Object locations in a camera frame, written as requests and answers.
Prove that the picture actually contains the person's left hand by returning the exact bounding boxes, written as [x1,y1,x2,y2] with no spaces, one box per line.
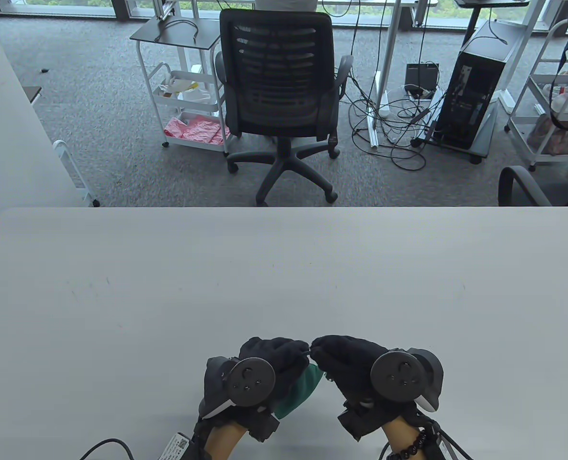
[195,336,311,442]

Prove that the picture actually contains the person's right hand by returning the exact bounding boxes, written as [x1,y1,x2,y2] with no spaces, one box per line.
[310,334,438,441]

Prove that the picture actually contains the green drawstring bag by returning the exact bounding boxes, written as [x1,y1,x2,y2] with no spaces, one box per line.
[272,343,326,418]

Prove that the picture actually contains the person's left forearm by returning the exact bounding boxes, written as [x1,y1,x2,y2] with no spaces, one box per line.
[203,422,249,460]

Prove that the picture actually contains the person's right forearm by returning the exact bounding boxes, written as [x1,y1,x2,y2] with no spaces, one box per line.
[382,416,426,458]

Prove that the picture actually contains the brown translucent bag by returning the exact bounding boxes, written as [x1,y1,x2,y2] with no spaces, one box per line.
[528,115,568,155]

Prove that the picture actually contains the black white left hand controller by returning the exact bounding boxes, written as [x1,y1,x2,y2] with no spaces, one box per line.
[203,356,276,418]

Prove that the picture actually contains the black white hand controller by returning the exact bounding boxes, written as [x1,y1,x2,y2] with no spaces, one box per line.
[370,348,444,413]
[203,356,276,418]

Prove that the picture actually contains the black white right hand controller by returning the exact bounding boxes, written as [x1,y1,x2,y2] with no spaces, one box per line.
[370,348,444,413]

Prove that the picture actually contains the grey chair armrest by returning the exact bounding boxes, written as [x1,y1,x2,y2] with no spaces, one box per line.
[498,165,568,207]

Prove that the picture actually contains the black mesh office chair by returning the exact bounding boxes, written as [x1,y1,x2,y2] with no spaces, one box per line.
[214,9,353,207]

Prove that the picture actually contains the pink plastic bags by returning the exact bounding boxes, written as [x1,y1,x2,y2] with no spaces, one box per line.
[163,116,230,145]

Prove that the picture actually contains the grey wheeled tower stand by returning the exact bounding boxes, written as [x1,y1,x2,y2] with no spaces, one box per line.
[411,103,500,165]

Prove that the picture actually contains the white metal shelf cart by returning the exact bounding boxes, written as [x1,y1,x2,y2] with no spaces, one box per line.
[504,17,568,172]

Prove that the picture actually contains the black computer tower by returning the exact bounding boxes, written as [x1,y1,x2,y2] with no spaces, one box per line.
[440,19,524,150]

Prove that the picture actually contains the black box on floor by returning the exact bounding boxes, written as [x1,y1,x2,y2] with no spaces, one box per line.
[405,63,439,88]

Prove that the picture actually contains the white desk leg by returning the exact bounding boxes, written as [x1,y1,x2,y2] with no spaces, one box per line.
[366,0,403,149]
[497,0,545,113]

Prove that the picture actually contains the white cart with black top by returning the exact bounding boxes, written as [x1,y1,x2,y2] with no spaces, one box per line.
[130,17,232,158]

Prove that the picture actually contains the black beaded bracelet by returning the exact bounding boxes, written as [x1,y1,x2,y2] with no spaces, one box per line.
[387,429,431,460]

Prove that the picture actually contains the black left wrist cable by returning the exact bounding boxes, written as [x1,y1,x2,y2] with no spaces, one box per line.
[79,438,136,460]

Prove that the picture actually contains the tangle of black cables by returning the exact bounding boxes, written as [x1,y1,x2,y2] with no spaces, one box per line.
[349,77,445,171]

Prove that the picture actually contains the black cable on cart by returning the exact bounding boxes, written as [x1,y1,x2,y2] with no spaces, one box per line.
[155,18,199,45]

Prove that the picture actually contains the aluminium profile frame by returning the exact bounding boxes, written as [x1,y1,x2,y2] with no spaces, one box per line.
[152,0,182,21]

